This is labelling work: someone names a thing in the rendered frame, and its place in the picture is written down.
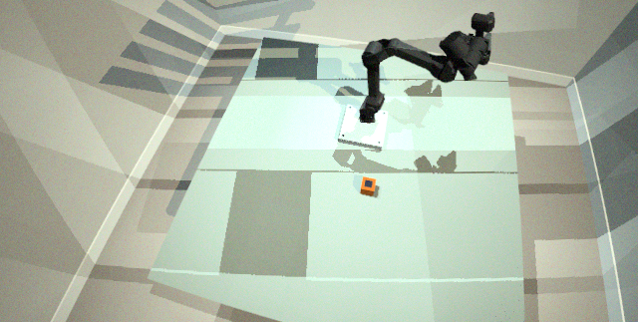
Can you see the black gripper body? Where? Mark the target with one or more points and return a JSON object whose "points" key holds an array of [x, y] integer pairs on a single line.
{"points": [[478, 43]]}

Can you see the orange block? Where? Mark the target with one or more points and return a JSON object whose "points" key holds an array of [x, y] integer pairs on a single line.
{"points": [[368, 186]]}

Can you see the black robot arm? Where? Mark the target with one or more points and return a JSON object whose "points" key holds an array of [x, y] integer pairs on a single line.
{"points": [[444, 68]]}

